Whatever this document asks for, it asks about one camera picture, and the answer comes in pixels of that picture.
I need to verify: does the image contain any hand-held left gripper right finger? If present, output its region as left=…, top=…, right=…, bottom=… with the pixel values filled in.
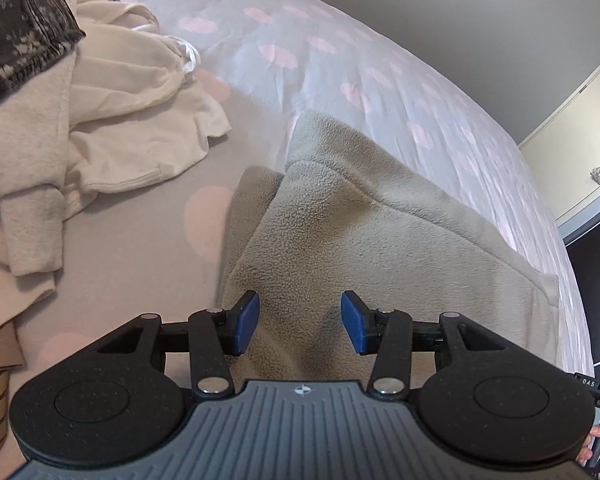
left=341, top=290, right=506, bottom=402

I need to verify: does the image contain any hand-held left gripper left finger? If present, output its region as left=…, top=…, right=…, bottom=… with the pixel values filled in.
left=97, top=290, right=261, bottom=402

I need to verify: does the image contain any beige fleece garment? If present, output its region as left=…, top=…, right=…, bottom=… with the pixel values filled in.
left=220, top=110, right=561, bottom=396

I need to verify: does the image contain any white door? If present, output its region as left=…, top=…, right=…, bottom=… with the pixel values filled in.
left=517, top=45, right=600, bottom=221

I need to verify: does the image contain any cream cloth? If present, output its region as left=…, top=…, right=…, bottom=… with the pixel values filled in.
left=0, top=195, right=60, bottom=336

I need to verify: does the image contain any brown cloth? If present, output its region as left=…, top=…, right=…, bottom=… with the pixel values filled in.
left=0, top=320, right=27, bottom=376

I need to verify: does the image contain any white hoodie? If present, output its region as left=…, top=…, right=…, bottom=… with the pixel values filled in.
left=55, top=0, right=232, bottom=211

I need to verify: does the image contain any pink polka dot bed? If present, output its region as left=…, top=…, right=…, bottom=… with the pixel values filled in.
left=0, top=0, right=596, bottom=480

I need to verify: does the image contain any grey beige sweatshirt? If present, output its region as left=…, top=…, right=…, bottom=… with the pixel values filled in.
left=0, top=55, right=81, bottom=277

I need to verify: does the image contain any camouflage garment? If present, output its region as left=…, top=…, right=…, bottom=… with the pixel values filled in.
left=0, top=0, right=87, bottom=111

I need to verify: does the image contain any grey door frame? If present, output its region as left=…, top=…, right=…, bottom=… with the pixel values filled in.
left=555, top=187, right=600, bottom=248

